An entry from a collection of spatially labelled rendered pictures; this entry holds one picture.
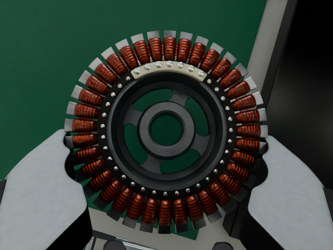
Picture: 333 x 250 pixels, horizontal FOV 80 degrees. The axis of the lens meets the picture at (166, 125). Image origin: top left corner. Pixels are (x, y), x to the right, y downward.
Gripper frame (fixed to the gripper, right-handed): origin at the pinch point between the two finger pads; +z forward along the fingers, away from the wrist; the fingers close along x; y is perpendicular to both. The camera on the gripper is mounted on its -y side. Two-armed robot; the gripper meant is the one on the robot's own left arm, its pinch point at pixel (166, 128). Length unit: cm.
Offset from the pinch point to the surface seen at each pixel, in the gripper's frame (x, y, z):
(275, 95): 9.7, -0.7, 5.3
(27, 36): -13.6, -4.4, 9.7
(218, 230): 5.4, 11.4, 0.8
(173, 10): 0.5, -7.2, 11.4
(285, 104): 10.5, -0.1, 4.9
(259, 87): 9.3, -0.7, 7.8
